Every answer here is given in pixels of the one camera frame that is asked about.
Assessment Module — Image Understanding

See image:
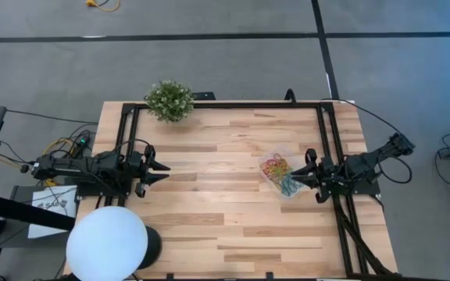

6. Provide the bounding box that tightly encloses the yellow rubber band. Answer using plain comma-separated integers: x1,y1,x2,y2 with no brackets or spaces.
262,163,288,185

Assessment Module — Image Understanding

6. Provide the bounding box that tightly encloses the long black cable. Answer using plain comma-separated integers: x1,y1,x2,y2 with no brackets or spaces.
320,96,405,137

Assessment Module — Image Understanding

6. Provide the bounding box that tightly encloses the black cable with plug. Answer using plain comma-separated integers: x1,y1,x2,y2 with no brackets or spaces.
0,138,41,175

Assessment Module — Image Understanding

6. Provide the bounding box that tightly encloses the red rubber band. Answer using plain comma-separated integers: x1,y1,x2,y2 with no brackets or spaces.
261,153,285,173

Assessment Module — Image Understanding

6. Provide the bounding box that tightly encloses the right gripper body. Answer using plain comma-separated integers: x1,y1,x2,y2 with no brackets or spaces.
305,148,339,192

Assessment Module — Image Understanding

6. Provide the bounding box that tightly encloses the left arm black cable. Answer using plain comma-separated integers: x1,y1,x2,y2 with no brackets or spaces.
111,137,152,157

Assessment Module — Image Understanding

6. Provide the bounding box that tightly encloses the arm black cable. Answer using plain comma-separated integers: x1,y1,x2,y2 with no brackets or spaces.
376,155,413,185
111,137,152,157

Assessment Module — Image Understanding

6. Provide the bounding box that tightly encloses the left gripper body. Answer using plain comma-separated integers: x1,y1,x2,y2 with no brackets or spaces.
129,144,156,188

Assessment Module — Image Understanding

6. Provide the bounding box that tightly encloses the black power strip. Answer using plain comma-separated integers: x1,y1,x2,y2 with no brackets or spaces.
65,133,92,158

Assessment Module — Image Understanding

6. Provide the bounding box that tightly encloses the black curved connector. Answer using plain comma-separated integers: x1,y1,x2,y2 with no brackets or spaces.
284,87,298,107

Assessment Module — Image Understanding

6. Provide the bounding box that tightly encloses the green potted plant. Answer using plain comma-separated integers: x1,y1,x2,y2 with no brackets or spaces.
144,79,196,124

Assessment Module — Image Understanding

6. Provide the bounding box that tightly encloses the white globe lamp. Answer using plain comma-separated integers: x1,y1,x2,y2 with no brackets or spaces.
65,205,163,281

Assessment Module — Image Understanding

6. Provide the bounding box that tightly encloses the black aluminium table frame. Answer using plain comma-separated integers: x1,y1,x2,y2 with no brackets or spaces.
112,101,400,281

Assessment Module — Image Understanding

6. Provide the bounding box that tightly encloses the yellow cable with plug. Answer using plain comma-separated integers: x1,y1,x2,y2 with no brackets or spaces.
84,0,122,13

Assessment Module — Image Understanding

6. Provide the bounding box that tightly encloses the white printed paper sheet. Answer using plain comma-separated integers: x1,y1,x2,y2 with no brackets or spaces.
27,184,79,240

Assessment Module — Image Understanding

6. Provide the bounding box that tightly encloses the black beam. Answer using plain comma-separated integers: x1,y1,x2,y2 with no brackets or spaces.
0,190,77,232

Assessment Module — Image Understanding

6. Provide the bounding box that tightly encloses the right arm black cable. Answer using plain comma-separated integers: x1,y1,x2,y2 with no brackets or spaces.
376,155,413,185

